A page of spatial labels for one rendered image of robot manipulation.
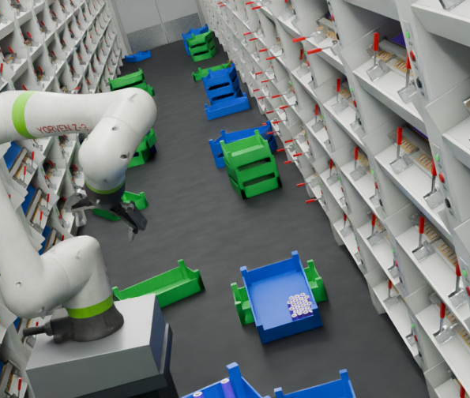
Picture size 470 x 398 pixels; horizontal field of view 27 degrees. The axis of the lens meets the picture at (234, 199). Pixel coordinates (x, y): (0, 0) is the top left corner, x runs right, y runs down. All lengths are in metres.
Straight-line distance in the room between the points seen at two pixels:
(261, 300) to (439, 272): 1.33
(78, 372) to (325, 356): 0.81
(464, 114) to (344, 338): 1.61
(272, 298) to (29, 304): 1.11
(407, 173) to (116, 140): 0.61
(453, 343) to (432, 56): 0.86
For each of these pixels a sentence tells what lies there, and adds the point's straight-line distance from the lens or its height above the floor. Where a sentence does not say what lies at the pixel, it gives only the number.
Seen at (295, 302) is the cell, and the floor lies 0.09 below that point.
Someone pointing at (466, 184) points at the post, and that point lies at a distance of 1.56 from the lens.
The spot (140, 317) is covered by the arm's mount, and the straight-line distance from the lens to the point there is 2.63.
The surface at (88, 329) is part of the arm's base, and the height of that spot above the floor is 0.41.
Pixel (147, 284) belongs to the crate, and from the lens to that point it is 3.88.
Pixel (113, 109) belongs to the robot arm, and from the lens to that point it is 2.17.
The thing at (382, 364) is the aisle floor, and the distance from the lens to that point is 2.84.
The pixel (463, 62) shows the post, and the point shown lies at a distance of 1.52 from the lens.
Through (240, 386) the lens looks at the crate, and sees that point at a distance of 1.95.
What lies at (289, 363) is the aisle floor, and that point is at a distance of 2.99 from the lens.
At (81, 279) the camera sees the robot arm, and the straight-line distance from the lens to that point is 2.50.
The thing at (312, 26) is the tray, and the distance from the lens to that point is 2.88.
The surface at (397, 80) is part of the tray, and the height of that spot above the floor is 0.90.
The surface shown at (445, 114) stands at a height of 0.92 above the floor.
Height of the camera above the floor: 1.29
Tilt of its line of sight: 16 degrees down
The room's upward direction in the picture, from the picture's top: 17 degrees counter-clockwise
